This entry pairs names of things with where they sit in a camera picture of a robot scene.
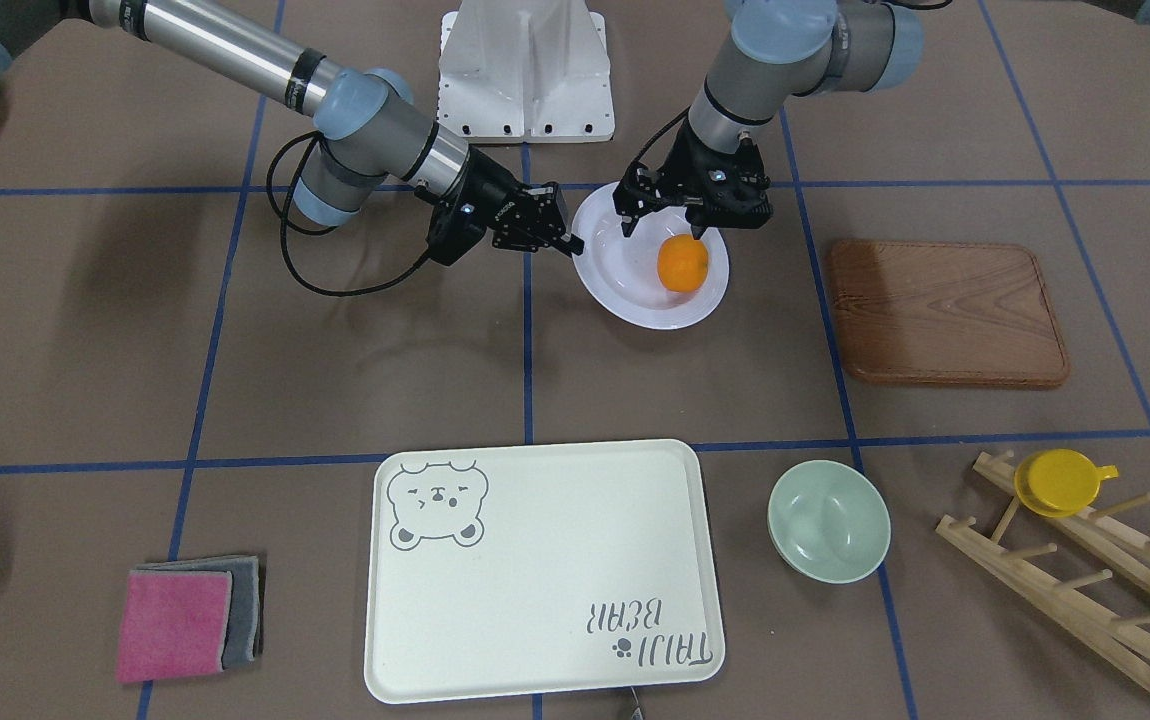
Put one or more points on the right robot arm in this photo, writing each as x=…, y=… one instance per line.
x=366, y=127

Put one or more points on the orange fruit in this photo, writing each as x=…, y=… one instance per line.
x=682, y=263

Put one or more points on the wooden cutting board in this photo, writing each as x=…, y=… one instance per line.
x=917, y=313

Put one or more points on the yellow mug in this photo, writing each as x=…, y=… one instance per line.
x=1060, y=482

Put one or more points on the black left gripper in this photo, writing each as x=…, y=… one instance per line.
x=679, y=163

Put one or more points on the wooden dish rack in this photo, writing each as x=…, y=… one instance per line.
x=1107, y=608

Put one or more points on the white ribbed plate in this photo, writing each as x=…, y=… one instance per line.
x=621, y=272

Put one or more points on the cream bear tray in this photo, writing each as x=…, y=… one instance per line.
x=540, y=569

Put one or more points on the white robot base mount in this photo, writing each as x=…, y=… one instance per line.
x=525, y=72

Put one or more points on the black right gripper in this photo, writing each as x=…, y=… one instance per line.
x=488, y=189

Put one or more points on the grey cloth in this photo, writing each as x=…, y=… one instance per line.
x=243, y=628

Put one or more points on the green bowl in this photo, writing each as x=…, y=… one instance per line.
x=829, y=522

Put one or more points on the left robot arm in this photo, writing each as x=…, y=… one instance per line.
x=775, y=50

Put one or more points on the pink cloth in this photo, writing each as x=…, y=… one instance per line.
x=174, y=625

